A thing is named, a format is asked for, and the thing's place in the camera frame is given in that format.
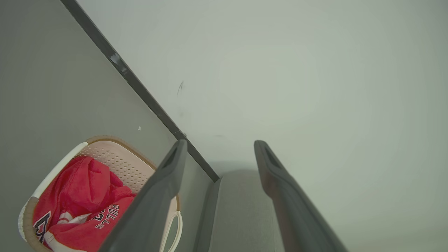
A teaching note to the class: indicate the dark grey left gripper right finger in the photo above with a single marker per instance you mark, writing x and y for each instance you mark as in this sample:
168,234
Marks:
297,217

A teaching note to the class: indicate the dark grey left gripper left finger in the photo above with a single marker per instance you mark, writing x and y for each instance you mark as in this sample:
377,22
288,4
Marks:
150,213

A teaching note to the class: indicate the red Bulls 23 jersey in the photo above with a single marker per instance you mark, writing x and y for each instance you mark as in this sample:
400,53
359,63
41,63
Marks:
87,234

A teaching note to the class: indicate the red jacket with striped cuffs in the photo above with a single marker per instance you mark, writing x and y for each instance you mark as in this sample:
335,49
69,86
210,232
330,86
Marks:
84,185

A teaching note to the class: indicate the cream perforated laundry basket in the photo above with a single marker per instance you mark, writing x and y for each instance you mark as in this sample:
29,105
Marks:
119,161

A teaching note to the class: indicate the black baseboard strip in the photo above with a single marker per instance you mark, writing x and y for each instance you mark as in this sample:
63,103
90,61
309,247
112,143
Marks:
106,45

